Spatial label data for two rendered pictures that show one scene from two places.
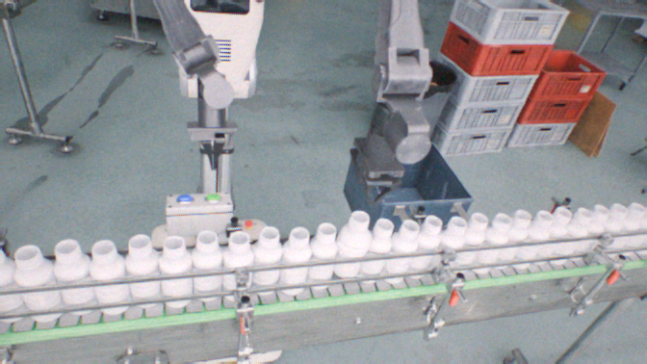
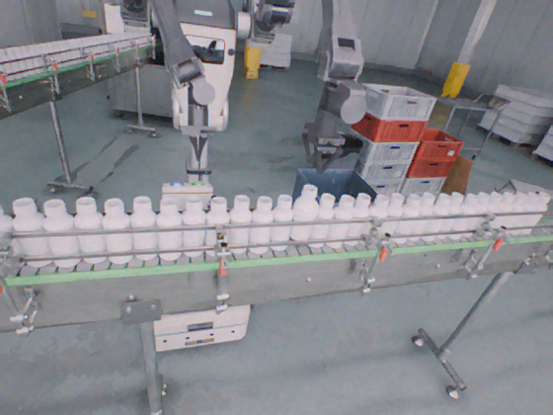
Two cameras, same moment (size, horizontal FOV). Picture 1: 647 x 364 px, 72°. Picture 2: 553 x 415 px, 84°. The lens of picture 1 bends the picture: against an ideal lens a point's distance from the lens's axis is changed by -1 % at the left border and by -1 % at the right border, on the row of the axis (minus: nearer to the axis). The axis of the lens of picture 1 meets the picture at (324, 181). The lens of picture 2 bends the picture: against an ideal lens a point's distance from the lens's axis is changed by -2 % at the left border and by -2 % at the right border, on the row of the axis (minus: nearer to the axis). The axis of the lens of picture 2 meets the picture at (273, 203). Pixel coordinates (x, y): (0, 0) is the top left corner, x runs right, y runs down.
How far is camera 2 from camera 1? 0.23 m
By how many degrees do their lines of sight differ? 7
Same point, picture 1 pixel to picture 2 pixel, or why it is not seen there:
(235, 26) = (213, 73)
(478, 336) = (391, 321)
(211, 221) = not seen: hidden behind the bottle
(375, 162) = (322, 133)
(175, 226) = not seen: hidden behind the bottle
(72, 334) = (86, 278)
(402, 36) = (342, 29)
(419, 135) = (357, 97)
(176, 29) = (174, 45)
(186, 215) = (177, 193)
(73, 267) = (89, 217)
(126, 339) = (128, 286)
